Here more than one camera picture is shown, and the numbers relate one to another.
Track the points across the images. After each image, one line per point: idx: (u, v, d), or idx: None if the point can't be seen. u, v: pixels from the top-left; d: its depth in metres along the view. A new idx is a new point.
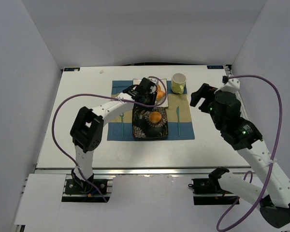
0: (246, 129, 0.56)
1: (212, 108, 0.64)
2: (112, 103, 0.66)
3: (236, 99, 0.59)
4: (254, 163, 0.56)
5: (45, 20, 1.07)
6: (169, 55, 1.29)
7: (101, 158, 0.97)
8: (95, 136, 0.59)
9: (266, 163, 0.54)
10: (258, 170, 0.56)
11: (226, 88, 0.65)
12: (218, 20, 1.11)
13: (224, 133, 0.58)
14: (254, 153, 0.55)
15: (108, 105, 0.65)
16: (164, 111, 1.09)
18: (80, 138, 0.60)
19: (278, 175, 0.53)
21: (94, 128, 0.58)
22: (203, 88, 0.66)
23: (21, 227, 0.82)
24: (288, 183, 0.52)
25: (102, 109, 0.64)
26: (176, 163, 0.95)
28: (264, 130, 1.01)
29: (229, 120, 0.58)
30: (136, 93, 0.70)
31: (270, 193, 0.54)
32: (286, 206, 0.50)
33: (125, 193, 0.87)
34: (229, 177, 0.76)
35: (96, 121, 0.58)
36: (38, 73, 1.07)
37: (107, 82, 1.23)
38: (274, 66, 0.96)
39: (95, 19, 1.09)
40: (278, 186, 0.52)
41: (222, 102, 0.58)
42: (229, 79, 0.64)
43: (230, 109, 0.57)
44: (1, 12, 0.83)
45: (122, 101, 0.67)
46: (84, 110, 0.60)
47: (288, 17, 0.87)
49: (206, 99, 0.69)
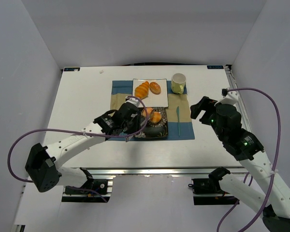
0: (247, 140, 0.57)
1: (214, 120, 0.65)
2: (74, 139, 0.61)
3: (237, 111, 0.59)
4: (255, 173, 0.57)
5: (45, 20, 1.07)
6: (168, 55, 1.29)
7: (101, 159, 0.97)
8: (47, 177, 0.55)
9: (267, 173, 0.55)
10: (260, 181, 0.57)
11: (225, 100, 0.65)
12: (218, 20, 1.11)
13: (227, 144, 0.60)
14: (256, 165, 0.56)
15: (68, 142, 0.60)
16: (164, 111, 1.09)
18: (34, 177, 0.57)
19: (280, 185, 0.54)
21: (43, 172, 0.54)
22: (203, 101, 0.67)
23: (21, 227, 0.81)
24: (289, 194, 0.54)
25: (59, 148, 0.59)
26: (176, 162, 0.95)
28: (264, 131, 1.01)
29: (230, 132, 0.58)
30: (109, 121, 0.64)
31: (272, 203, 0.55)
32: (287, 216, 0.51)
33: (126, 193, 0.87)
34: (230, 180, 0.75)
35: (45, 165, 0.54)
36: (37, 73, 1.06)
37: (107, 82, 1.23)
38: (274, 66, 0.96)
39: (95, 19, 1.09)
40: (280, 197, 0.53)
41: (223, 114, 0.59)
42: (228, 92, 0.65)
43: (231, 122, 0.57)
44: (1, 11, 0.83)
45: (86, 136, 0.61)
46: (36, 149, 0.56)
47: (288, 18, 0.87)
49: (207, 112, 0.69)
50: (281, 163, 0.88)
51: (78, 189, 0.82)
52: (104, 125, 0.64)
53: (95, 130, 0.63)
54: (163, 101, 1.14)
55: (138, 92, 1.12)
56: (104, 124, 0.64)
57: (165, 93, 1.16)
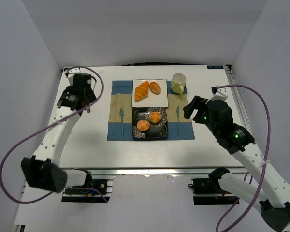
0: (239, 133, 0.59)
1: (207, 118, 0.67)
2: (52, 134, 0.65)
3: (227, 106, 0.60)
4: (248, 165, 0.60)
5: (46, 20, 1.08)
6: (168, 55, 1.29)
7: (101, 158, 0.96)
8: (57, 175, 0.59)
9: (259, 164, 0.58)
10: (253, 172, 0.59)
11: (216, 97, 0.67)
12: (218, 20, 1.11)
13: (219, 137, 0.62)
14: (248, 156, 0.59)
15: (50, 138, 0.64)
16: (164, 112, 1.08)
18: (45, 184, 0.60)
19: (272, 175, 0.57)
21: (48, 176, 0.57)
22: (195, 100, 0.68)
23: (21, 227, 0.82)
24: (283, 183, 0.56)
25: (46, 148, 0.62)
26: (176, 162, 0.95)
28: (264, 131, 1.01)
29: (222, 125, 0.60)
30: (70, 95, 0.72)
31: (268, 194, 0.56)
32: (282, 205, 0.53)
33: (126, 193, 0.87)
34: (229, 178, 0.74)
35: (47, 165, 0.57)
36: (37, 73, 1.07)
37: (107, 82, 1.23)
38: (274, 65, 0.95)
39: (95, 20, 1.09)
40: (274, 187, 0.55)
41: (213, 109, 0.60)
42: (218, 89, 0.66)
43: (222, 116, 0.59)
44: (1, 12, 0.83)
45: (62, 124, 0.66)
46: (26, 163, 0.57)
47: (288, 18, 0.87)
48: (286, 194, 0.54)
49: (199, 110, 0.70)
50: (280, 164, 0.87)
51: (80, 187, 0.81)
52: (68, 101, 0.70)
53: (65, 113, 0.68)
54: (163, 101, 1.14)
55: (138, 92, 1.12)
56: (69, 103, 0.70)
57: (165, 93, 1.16)
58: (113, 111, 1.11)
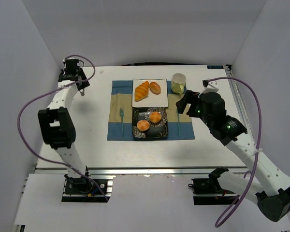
0: (231, 124, 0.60)
1: (200, 111, 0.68)
2: (61, 93, 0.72)
3: (221, 97, 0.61)
4: (241, 154, 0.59)
5: (46, 20, 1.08)
6: (168, 55, 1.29)
7: (101, 159, 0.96)
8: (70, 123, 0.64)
9: (252, 152, 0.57)
10: (247, 162, 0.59)
11: (208, 91, 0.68)
12: (218, 20, 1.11)
13: (212, 129, 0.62)
14: (240, 145, 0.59)
15: (60, 96, 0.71)
16: (164, 112, 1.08)
18: (57, 136, 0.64)
19: (265, 163, 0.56)
21: (64, 122, 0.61)
22: (187, 95, 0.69)
23: (21, 227, 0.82)
24: (276, 171, 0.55)
25: (57, 102, 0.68)
26: (176, 162, 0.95)
28: (264, 131, 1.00)
29: (215, 117, 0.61)
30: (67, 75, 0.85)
31: (262, 183, 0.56)
32: (276, 192, 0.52)
33: (125, 193, 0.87)
34: (228, 176, 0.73)
35: (62, 110, 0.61)
36: (37, 73, 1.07)
37: (107, 82, 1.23)
38: (274, 65, 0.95)
39: (95, 19, 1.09)
40: (267, 174, 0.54)
41: (207, 101, 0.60)
42: (209, 82, 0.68)
43: (215, 107, 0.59)
44: (1, 12, 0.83)
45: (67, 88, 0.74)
46: (43, 111, 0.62)
47: (288, 18, 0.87)
48: (280, 181, 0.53)
49: (192, 105, 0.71)
50: (280, 164, 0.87)
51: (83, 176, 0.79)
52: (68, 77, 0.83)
53: (67, 82, 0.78)
54: (163, 101, 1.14)
55: (138, 92, 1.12)
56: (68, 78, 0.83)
57: (165, 93, 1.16)
58: (113, 111, 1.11)
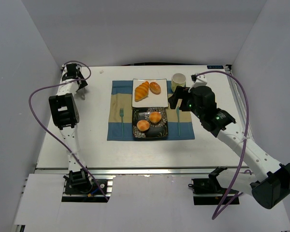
0: (220, 115, 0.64)
1: (192, 105, 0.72)
2: (65, 86, 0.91)
3: (211, 91, 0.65)
4: (231, 142, 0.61)
5: (45, 20, 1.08)
6: (168, 55, 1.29)
7: (101, 159, 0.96)
8: (75, 107, 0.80)
9: (239, 139, 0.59)
10: (237, 150, 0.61)
11: (196, 85, 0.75)
12: (218, 20, 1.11)
13: (203, 121, 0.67)
14: (229, 133, 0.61)
15: (65, 88, 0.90)
16: (164, 111, 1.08)
18: (65, 117, 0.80)
19: (253, 149, 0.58)
21: (70, 105, 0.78)
22: (178, 91, 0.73)
23: (21, 227, 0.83)
24: (265, 156, 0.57)
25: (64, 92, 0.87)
26: (176, 162, 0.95)
28: (263, 130, 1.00)
29: (206, 109, 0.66)
30: (69, 76, 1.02)
31: (253, 169, 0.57)
32: (265, 176, 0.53)
33: (125, 193, 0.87)
34: (226, 173, 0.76)
35: (68, 95, 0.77)
36: (37, 73, 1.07)
37: (107, 82, 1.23)
38: (273, 65, 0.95)
39: (95, 19, 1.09)
40: (255, 159, 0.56)
41: (198, 94, 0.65)
42: (197, 77, 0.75)
43: (205, 99, 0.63)
44: (1, 12, 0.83)
45: (70, 82, 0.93)
46: (52, 97, 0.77)
47: (288, 18, 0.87)
48: (268, 165, 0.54)
49: (184, 99, 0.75)
50: None
51: (83, 168, 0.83)
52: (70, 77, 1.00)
53: (69, 80, 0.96)
54: (163, 101, 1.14)
55: (138, 92, 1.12)
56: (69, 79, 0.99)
57: (165, 93, 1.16)
58: (113, 111, 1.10)
